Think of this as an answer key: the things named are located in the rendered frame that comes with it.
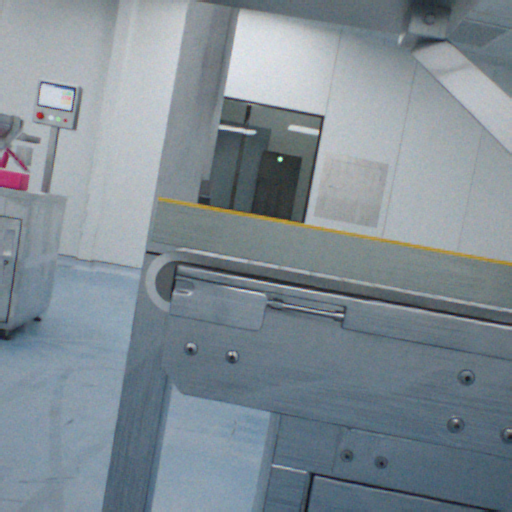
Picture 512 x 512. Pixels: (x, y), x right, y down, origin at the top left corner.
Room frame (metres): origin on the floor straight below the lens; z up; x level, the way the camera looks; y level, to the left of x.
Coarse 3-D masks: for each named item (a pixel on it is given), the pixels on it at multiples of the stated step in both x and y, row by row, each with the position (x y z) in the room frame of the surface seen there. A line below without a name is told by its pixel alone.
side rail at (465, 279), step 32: (160, 224) 0.38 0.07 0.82; (192, 224) 0.38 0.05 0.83; (224, 224) 0.38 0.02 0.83; (256, 224) 0.38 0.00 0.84; (288, 224) 0.38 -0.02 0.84; (256, 256) 0.38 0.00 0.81; (288, 256) 0.38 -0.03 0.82; (320, 256) 0.38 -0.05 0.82; (352, 256) 0.38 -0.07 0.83; (384, 256) 0.38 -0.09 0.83; (416, 256) 0.38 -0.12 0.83; (448, 256) 0.37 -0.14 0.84; (416, 288) 0.37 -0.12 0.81; (448, 288) 0.37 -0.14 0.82; (480, 288) 0.37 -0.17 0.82
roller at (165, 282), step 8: (168, 264) 0.40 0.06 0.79; (176, 264) 0.39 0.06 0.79; (192, 264) 0.41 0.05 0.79; (160, 272) 0.40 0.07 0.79; (168, 272) 0.39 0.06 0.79; (160, 280) 0.40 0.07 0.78; (168, 280) 0.39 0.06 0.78; (160, 288) 0.39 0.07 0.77; (168, 288) 0.39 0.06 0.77; (160, 296) 0.39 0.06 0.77; (168, 296) 0.39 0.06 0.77
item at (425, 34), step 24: (408, 24) 0.38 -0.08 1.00; (432, 24) 0.38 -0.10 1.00; (432, 48) 0.39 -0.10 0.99; (456, 48) 0.38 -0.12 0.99; (432, 72) 0.39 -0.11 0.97; (456, 72) 0.37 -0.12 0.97; (480, 72) 0.37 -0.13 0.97; (456, 96) 0.37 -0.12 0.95; (480, 96) 0.36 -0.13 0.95; (504, 96) 0.35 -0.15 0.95; (480, 120) 0.36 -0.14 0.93; (504, 120) 0.35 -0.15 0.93; (504, 144) 0.35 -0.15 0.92
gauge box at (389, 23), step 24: (216, 0) 0.45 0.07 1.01; (240, 0) 0.44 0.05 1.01; (264, 0) 0.43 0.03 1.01; (288, 0) 0.42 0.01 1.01; (312, 0) 0.41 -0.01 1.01; (336, 0) 0.40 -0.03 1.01; (360, 0) 0.40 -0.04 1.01; (384, 0) 0.39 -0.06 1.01; (408, 0) 0.38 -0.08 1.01; (432, 0) 0.38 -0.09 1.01; (456, 0) 0.37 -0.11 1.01; (360, 24) 0.44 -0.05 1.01; (384, 24) 0.43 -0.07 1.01; (456, 24) 0.41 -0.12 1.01
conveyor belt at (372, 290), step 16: (160, 256) 0.40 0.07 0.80; (176, 256) 0.40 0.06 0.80; (192, 256) 0.40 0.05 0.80; (208, 256) 0.40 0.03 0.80; (224, 256) 0.42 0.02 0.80; (256, 272) 0.40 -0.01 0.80; (272, 272) 0.40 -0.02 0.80; (288, 272) 0.40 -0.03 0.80; (304, 272) 0.41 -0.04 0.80; (336, 288) 0.39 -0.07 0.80; (352, 288) 0.39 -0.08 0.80; (368, 288) 0.39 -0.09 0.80; (384, 288) 0.40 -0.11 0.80; (400, 288) 0.42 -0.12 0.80; (160, 304) 0.40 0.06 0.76; (416, 304) 0.39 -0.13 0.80; (432, 304) 0.39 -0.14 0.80; (448, 304) 0.39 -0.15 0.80; (464, 304) 0.39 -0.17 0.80; (480, 304) 0.41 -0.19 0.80
